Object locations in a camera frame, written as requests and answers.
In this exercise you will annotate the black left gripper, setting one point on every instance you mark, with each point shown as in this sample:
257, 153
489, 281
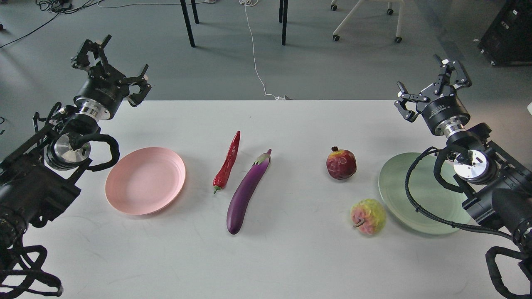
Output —
107, 86

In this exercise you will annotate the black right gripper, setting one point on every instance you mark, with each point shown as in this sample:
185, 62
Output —
444, 110

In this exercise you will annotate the red pomegranate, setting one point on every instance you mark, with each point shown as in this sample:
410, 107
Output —
341, 164

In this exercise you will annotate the yellow pink peach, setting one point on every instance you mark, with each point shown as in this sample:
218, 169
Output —
368, 216

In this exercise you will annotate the red chili pepper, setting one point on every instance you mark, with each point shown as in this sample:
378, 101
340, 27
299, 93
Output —
220, 180

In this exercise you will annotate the purple eggplant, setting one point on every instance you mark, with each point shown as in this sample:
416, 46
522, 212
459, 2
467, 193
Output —
242, 195

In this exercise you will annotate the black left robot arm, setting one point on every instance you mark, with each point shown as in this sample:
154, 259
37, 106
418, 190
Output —
38, 179

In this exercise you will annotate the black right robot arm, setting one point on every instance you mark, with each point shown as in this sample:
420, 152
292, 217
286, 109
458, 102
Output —
498, 188

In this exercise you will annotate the black equipment case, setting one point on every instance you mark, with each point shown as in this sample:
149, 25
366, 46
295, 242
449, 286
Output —
508, 40

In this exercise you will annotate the black table legs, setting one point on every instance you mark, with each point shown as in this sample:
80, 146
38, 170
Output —
234, 24

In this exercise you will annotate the pink plate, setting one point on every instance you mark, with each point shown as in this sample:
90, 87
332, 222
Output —
145, 181

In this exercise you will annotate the light green plate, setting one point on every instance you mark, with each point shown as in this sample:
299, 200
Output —
425, 190

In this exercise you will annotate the white office chair base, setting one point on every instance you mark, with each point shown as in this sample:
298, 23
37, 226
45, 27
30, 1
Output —
353, 17

